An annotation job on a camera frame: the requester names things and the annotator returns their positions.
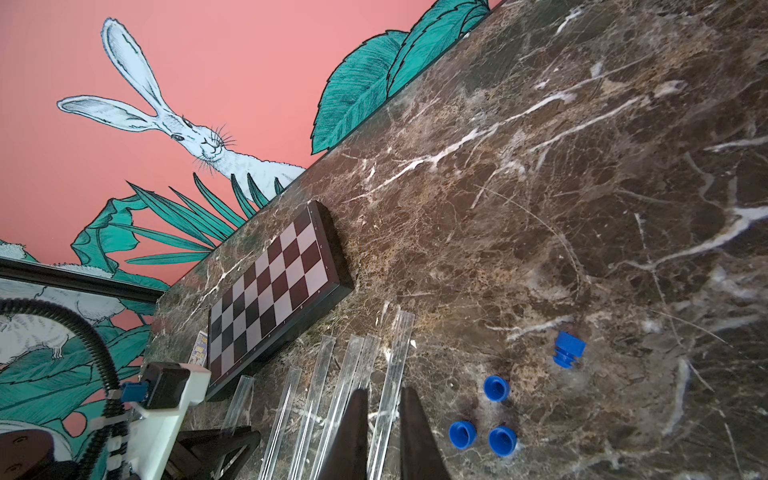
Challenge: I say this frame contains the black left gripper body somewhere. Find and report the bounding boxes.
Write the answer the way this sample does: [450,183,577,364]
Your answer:
[162,425,262,480]

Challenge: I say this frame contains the blue rubber stopper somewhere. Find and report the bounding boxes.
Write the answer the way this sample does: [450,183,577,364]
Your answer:
[553,331,587,369]
[488,425,518,458]
[483,375,511,403]
[449,421,477,450]

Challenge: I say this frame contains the clear test tube blue stopper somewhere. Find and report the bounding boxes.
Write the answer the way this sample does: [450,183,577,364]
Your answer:
[258,366,302,480]
[367,309,415,480]
[351,334,381,390]
[215,374,256,475]
[310,335,364,480]

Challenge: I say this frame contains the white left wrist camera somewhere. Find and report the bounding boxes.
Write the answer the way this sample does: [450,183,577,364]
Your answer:
[106,362,211,479]

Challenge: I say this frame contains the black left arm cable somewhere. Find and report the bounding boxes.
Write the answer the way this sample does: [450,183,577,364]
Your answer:
[0,298,130,480]

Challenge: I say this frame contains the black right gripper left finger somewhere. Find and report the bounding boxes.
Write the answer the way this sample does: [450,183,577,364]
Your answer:
[319,388,368,480]

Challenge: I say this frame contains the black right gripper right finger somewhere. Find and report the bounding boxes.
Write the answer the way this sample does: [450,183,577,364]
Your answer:
[399,386,450,480]

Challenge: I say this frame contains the black frame post left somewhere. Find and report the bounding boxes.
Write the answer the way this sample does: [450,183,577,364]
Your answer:
[1,258,164,304]

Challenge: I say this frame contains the brown checkered chess board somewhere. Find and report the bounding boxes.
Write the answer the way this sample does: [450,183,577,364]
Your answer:
[205,200,354,402]

